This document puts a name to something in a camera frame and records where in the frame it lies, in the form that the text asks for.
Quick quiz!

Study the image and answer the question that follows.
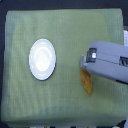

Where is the white round plate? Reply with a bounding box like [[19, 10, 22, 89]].
[[29, 39, 56, 81]]

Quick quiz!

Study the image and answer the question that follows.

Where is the golden braided bread loaf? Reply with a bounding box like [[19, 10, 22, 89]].
[[80, 67, 92, 95]]

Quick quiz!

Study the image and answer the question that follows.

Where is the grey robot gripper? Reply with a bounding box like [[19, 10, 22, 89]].
[[80, 41, 128, 84]]

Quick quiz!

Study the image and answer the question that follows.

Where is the green table cloth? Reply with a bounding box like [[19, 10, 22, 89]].
[[1, 9, 128, 126]]

